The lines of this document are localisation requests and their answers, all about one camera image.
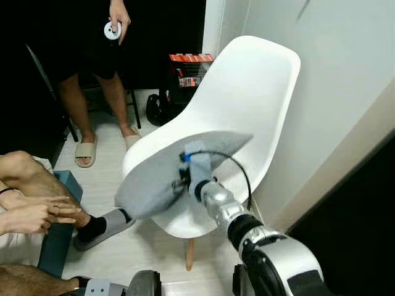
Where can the black metal stool leg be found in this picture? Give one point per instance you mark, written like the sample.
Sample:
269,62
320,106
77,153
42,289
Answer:
134,110

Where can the grey slipper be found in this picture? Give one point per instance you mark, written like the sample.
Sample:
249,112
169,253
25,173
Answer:
114,223

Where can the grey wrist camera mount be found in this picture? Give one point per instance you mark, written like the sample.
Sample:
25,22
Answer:
199,163
105,288

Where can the teal box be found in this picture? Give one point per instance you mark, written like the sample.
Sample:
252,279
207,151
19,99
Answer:
55,246

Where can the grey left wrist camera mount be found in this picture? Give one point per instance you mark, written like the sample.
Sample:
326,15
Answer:
105,288

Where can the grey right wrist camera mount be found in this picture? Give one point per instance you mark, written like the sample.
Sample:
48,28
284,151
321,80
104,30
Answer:
199,163

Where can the red and black box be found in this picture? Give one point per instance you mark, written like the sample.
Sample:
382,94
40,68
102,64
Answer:
188,71

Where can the black tripod leg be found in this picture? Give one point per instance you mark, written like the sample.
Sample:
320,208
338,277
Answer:
52,92

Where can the white shell chair wooden legs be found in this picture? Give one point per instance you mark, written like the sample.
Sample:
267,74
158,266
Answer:
247,92

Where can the seated person hand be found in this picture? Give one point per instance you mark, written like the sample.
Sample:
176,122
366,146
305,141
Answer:
43,202
28,221

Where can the bare hairy leg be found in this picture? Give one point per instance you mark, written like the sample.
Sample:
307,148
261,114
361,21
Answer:
31,282

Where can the seated person leg black sock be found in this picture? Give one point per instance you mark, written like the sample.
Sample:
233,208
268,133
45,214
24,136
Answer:
43,182

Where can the beige slipper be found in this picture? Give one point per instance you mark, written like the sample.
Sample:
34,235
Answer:
86,153
132,139

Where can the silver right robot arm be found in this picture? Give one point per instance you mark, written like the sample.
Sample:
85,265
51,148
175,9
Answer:
271,259

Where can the white round controller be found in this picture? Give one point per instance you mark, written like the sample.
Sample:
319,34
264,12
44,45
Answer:
111,31

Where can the standing person in black shorts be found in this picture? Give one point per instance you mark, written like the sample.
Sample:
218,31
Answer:
74,98

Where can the standing person hand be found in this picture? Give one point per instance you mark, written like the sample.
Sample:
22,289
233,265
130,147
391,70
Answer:
119,12

